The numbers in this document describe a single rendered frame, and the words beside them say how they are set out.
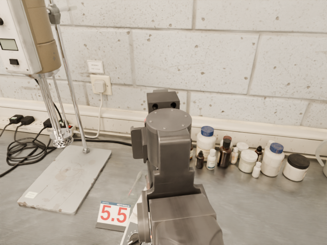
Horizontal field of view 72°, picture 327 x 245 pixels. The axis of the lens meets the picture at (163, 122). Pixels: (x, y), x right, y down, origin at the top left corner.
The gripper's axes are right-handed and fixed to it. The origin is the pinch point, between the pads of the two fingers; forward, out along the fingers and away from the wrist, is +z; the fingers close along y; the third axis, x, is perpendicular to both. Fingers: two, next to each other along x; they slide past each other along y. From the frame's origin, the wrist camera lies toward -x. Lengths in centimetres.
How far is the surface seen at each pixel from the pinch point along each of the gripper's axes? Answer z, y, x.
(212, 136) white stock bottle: 23.7, -23.4, 24.0
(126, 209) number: 2.1, 8.7, 31.3
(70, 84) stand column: 32.6, 24.6, 4.1
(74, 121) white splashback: 52, 32, 29
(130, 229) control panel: -5.9, 7.5, 28.8
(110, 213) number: 2.3, 13.5, 32.3
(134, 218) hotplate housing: -3.7, 6.4, 27.6
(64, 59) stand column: 32.5, 24.5, -4.5
